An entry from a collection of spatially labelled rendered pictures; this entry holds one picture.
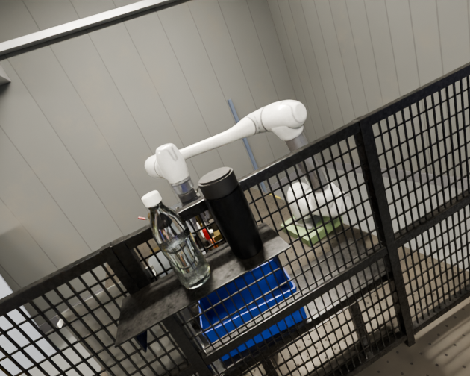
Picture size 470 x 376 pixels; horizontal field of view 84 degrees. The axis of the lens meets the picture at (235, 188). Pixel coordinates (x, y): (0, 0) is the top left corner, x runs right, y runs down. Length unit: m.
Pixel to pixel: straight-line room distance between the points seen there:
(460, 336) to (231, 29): 3.71
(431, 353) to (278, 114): 1.06
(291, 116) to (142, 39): 2.67
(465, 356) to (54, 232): 3.56
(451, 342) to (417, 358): 0.13
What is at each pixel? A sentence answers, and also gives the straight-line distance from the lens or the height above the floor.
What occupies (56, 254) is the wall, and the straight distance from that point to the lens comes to 3.79.
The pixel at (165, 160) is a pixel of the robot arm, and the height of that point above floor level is 1.58.
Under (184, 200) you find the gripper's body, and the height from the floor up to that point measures 1.39.
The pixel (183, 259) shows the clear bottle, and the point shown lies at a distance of 0.51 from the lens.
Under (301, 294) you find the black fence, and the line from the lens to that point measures 0.82.
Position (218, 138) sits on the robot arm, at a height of 1.54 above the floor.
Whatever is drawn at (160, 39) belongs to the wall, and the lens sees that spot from 3.68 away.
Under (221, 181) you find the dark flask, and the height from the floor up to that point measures 1.60.
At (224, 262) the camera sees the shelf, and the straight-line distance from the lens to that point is 0.57.
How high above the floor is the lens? 1.75
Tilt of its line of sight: 21 degrees down
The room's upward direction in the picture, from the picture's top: 24 degrees counter-clockwise
